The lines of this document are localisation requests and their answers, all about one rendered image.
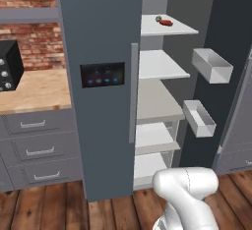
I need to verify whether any large white door bin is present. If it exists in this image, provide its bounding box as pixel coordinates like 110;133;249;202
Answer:
191;47;235;85

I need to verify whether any grey wall shelf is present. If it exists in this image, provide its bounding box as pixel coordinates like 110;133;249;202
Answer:
0;6;62;25

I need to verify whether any grey drawer front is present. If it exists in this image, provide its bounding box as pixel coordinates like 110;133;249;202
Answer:
7;157;85;189
1;108;78;138
2;131;82;168

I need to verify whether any grey fridge door with display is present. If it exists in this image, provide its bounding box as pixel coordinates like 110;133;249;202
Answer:
56;0;146;203

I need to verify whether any black toaster oven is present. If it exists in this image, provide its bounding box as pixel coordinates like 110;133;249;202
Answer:
0;39;26;93

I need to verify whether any grey vertical door handle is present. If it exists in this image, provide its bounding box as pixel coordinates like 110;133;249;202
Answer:
128;42;140;144

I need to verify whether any silver drawer handle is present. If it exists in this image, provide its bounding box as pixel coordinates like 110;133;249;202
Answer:
25;145;56;157
32;170;62;182
20;119;47;130

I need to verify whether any white fridge shelf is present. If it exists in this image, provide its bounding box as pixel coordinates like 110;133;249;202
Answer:
140;14;200;37
134;121;182;156
138;49;192;81
133;151;172;191
136;79;187;126

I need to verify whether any small white door bin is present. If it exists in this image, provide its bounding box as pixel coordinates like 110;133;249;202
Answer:
182;99;218;139

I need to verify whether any dark grey open fridge door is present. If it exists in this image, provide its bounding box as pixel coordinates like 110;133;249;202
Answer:
178;0;252;170

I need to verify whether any red frozen steak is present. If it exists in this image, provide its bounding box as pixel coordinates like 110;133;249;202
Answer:
158;19;174;28

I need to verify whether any grey cupboard run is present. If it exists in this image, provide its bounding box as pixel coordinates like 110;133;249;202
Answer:
212;47;252;177

